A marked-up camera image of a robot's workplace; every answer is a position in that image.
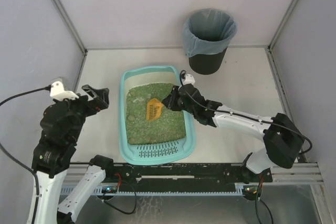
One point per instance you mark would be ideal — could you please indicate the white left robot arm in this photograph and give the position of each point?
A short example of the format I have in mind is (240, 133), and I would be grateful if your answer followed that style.
(61, 125)

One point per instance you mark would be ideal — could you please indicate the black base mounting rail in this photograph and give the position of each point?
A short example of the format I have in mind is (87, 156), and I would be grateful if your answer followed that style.
(206, 172)

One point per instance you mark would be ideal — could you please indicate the yellow slotted litter scoop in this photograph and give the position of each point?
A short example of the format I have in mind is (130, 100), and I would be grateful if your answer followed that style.
(154, 109)

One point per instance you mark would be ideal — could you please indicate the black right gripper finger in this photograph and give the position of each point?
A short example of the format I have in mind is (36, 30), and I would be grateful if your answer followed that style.
(173, 98)
(172, 106)

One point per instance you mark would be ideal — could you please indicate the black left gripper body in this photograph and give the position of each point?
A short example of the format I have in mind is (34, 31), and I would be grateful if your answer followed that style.
(92, 102)

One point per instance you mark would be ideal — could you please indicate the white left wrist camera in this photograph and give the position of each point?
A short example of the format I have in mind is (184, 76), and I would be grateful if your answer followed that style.
(59, 92)

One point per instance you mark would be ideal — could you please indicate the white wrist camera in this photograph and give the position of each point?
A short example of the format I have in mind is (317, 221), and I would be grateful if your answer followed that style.
(59, 92)
(188, 79)

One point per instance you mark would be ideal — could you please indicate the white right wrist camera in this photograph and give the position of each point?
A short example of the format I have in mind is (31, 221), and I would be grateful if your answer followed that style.
(188, 79)

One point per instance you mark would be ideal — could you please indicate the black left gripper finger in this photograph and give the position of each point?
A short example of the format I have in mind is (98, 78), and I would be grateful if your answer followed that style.
(102, 98)
(90, 91)

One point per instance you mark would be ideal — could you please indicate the aluminium frame extrusion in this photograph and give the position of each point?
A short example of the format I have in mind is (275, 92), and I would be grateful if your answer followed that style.
(299, 174)

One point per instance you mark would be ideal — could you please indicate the black trash bin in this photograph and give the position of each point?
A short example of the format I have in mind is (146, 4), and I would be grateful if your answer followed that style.
(206, 64)

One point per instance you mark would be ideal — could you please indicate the white slotted cable duct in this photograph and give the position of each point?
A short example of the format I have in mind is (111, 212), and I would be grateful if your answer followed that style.
(174, 187)

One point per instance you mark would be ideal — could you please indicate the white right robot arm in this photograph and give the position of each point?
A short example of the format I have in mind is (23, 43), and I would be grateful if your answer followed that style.
(282, 140)

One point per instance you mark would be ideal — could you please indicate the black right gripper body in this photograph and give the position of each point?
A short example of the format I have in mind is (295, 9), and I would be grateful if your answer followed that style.
(176, 99)

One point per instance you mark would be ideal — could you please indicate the blue trash bag liner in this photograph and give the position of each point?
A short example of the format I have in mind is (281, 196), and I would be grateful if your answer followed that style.
(208, 32)

